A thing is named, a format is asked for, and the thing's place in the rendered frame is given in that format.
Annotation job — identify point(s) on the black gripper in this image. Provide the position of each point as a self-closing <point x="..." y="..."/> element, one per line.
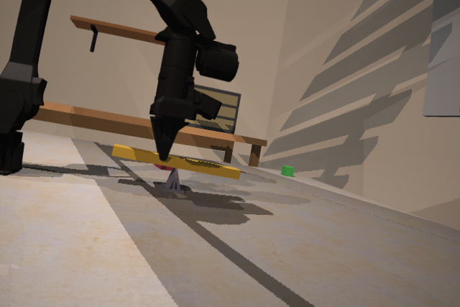
<point x="171" y="107"/>

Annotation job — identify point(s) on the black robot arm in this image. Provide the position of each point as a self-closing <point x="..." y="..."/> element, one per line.
<point x="22" y="91"/>

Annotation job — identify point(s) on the small green block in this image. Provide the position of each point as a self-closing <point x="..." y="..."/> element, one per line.
<point x="288" y="171"/>

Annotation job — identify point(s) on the yellow rectangular bar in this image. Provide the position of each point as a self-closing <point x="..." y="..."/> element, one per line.
<point x="176" y="162"/>

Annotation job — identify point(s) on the red block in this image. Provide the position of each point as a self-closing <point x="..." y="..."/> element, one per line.
<point x="162" y="167"/>

